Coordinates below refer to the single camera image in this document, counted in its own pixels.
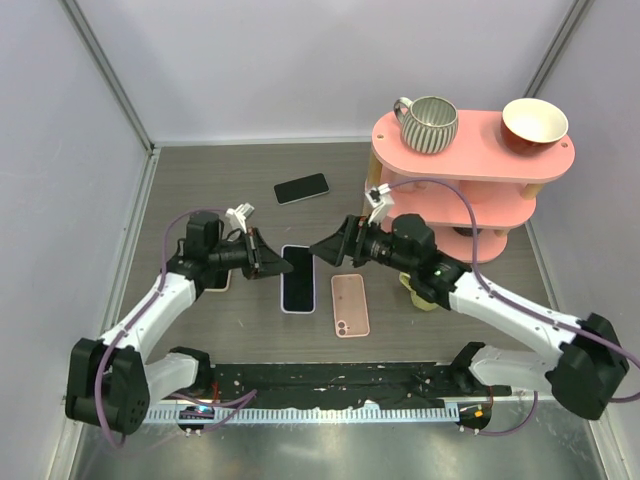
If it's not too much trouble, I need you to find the beige phone case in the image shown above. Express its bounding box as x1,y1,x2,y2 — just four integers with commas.
206,270,232,292

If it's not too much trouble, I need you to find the red white bowl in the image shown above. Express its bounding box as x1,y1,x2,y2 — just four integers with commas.
500,98,569,156

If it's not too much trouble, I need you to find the phone with white edge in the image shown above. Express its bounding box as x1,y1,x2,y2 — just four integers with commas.
209,270,231,291

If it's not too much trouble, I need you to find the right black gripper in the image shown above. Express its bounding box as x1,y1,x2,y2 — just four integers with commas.
310,214,417,275

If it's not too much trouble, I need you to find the clear pink glass cup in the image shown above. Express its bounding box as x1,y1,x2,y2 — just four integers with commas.
390,175,429,193

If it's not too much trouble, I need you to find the lilac phone case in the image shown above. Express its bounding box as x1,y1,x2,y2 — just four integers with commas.
280,243,317,315

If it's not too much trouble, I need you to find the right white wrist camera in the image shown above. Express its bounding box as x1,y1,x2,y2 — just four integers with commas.
365,183,395,225

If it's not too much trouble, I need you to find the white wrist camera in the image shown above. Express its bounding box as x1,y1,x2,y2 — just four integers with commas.
225,203,255,233
365,183,395,225

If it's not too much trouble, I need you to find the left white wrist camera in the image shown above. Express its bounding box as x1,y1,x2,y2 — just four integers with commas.
225,203,255,233

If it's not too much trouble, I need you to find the grey striped mug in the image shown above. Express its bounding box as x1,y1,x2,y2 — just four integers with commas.
393,96,459,155

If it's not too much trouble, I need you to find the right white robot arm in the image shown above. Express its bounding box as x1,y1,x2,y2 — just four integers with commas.
310,214,629,420

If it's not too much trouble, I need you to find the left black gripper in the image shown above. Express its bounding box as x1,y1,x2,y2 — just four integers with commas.
208,227,292,280

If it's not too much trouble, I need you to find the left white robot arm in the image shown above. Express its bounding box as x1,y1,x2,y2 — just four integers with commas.
65,203,293,437

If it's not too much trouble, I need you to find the pink three-tier shelf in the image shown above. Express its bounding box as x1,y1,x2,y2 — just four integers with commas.
365,110,575,263

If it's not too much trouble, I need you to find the black mounting plate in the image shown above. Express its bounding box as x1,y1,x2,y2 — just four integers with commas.
179,362,512,410

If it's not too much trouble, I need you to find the dark cup bottom shelf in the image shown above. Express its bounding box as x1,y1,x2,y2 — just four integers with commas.
453,227,482,238

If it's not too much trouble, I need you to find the pink phone case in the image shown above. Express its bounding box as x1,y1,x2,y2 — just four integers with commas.
331,274,370,339

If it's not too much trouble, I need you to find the white slotted cable duct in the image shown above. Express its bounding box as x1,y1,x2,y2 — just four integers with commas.
143,403,459,425

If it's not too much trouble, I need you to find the black phone silver edge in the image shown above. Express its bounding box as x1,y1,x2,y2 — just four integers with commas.
273,173,329,205

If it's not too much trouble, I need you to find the yellow green mug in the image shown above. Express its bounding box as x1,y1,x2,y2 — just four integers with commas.
399,273,438,312

